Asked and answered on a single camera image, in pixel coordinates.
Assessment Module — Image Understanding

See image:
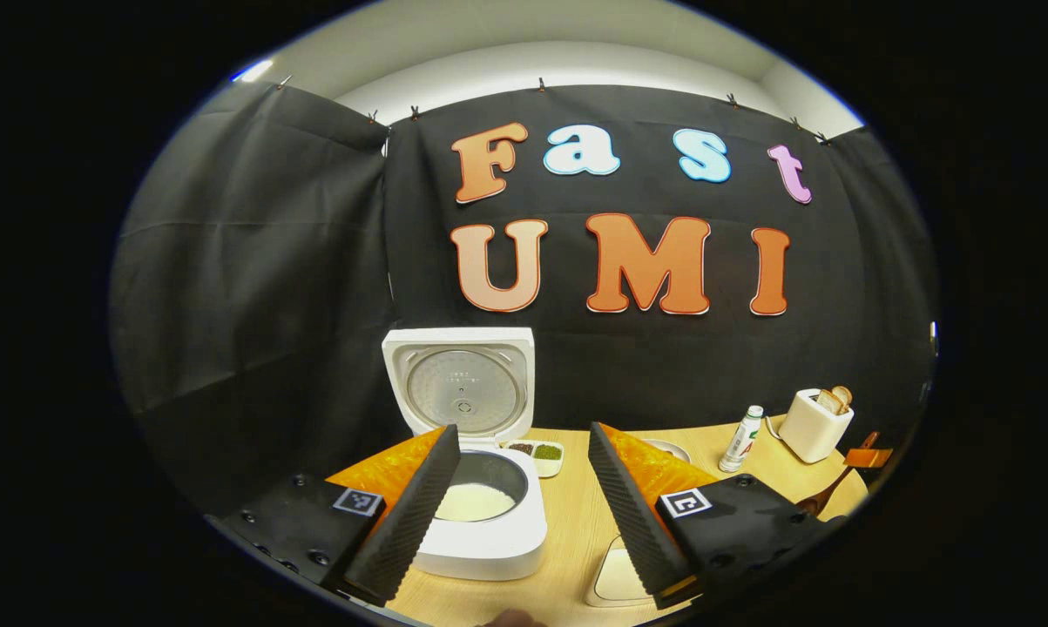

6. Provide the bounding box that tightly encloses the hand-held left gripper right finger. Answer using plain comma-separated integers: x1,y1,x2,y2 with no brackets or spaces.
588,421,847,610

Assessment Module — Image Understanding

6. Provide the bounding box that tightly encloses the white toaster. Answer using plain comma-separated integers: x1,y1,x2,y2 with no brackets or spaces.
778,388,855,464

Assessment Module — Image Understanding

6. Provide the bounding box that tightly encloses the white round plate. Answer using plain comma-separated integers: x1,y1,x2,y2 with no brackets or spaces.
641,438,692,464

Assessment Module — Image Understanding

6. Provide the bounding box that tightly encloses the clear plastic rice container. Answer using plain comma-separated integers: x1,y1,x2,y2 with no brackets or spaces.
585,533,664,609

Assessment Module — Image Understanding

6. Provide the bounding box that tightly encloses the black backdrop cloth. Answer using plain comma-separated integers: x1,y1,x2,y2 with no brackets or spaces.
110,83,938,516

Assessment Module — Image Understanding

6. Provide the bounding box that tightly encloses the white rice cooker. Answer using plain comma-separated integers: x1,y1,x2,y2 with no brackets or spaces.
382,327,549,582

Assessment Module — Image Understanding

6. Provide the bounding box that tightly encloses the white rice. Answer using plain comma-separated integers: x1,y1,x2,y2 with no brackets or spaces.
435,483,517,523

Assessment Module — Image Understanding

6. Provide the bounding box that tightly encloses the small white sauce dish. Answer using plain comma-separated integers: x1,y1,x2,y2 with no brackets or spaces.
502,440,565,478

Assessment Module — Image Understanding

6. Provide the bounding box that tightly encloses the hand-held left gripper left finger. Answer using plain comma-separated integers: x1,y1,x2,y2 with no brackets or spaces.
219,424,462,608

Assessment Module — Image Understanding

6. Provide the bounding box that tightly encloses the white bottle green label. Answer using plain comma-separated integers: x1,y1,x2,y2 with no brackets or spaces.
719,405,765,474

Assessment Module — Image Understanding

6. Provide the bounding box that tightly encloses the brown wooden spoon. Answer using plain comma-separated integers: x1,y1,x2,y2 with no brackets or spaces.
798,431,882,516

